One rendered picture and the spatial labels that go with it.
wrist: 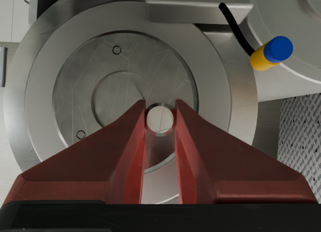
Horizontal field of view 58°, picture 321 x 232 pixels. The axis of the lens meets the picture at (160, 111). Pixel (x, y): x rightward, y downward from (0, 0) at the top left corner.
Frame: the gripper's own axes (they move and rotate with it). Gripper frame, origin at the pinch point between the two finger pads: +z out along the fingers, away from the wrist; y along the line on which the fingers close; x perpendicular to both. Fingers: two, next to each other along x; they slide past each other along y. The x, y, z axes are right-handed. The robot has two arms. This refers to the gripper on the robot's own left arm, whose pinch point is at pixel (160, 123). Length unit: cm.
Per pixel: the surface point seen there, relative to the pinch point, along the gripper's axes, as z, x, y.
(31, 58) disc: 5.8, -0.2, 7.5
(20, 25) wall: 274, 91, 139
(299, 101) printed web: 18.9, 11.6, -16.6
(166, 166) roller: 1.3, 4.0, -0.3
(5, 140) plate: 27.9, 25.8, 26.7
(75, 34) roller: 5.7, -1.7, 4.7
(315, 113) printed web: 14.9, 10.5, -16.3
